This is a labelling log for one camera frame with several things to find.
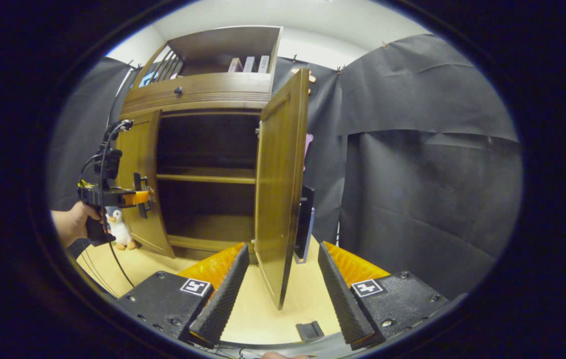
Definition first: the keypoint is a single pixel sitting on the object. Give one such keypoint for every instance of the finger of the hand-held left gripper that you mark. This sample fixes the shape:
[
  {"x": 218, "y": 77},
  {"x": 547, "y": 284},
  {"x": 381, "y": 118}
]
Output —
[
  {"x": 137, "y": 198},
  {"x": 145, "y": 209}
]

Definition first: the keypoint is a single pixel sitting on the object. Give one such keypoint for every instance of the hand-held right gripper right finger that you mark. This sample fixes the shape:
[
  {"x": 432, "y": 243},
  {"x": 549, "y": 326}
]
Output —
[{"x": 345, "y": 299}]

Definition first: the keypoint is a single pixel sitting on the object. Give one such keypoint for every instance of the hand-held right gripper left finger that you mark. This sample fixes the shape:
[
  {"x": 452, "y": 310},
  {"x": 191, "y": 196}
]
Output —
[{"x": 223, "y": 304}]

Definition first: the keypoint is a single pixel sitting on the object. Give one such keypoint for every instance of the wooden cabinet door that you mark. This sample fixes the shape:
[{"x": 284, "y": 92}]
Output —
[
  {"x": 135, "y": 149},
  {"x": 278, "y": 174}
]

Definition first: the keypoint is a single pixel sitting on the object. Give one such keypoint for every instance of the wooden double-door shoe cabinet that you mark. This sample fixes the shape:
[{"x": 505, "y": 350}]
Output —
[{"x": 223, "y": 42}]

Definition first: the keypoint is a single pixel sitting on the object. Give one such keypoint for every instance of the wooden cabinet shelf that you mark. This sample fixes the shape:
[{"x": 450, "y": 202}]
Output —
[{"x": 203, "y": 178}]

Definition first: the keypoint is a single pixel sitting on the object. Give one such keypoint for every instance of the wooden cabinet drawer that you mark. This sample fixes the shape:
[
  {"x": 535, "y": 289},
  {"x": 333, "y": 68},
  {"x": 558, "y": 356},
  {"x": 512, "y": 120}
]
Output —
[{"x": 213, "y": 85}]

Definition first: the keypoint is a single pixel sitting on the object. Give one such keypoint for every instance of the penguin plush toy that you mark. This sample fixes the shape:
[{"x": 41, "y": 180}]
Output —
[{"x": 120, "y": 230}]

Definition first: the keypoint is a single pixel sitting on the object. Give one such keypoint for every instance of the small black block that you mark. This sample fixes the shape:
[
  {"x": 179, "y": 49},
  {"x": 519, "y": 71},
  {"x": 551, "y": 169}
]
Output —
[{"x": 309, "y": 330}]

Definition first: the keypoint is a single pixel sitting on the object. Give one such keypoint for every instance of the dark hardcover book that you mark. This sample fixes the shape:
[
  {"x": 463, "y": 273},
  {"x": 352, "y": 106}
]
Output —
[{"x": 307, "y": 209}]

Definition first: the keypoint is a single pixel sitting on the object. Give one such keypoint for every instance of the black backdrop cloth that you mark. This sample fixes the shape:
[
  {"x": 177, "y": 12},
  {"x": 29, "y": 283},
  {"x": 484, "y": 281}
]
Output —
[{"x": 412, "y": 174}]

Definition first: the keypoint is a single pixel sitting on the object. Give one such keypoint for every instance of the lavender book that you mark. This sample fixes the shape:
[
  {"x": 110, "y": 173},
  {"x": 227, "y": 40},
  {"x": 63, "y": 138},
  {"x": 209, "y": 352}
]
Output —
[{"x": 249, "y": 65}]

